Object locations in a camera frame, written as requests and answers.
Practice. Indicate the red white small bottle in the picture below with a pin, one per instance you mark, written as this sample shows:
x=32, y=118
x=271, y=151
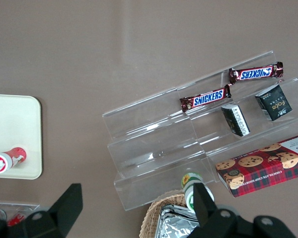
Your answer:
x=15, y=156

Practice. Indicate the Snickers chocolate bar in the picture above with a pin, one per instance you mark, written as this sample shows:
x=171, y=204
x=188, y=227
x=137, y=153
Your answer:
x=255, y=73
x=206, y=98

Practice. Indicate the red plaid cookie box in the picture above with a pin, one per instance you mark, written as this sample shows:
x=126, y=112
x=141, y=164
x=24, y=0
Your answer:
x=263, y=168

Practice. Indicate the clear acrylic tiered stand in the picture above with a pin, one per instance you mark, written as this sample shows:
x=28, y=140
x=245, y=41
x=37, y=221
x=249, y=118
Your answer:
x=151, y=148

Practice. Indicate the wicker basket with foil containers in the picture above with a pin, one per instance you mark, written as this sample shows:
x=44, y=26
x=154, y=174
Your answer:
x=151, y=210

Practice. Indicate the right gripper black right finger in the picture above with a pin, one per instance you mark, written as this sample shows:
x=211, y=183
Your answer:
x=206, y=210

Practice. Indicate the aluminium foil container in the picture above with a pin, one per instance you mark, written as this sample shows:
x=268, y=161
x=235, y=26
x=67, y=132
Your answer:
x=181, y=210
x=173, y=225

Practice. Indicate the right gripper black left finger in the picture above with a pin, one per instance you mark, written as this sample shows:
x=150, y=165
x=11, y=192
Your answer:
x=64, y=210

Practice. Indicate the clear acrylic bottle rack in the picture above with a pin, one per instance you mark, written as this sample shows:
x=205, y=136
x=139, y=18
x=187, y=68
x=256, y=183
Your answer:
x=27, y=206

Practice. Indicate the black box with white label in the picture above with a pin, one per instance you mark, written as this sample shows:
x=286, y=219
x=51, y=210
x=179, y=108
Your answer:
x=234, y=120

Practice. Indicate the green white yogurt cup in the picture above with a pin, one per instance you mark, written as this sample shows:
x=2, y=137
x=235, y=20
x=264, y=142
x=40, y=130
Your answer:
x=190, y=179

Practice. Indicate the black box with gold lettering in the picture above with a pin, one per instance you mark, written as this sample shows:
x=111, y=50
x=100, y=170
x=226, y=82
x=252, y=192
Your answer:
x=275, y=104

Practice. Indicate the cream plastic tray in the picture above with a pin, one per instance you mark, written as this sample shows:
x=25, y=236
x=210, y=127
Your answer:
x=12, y=119

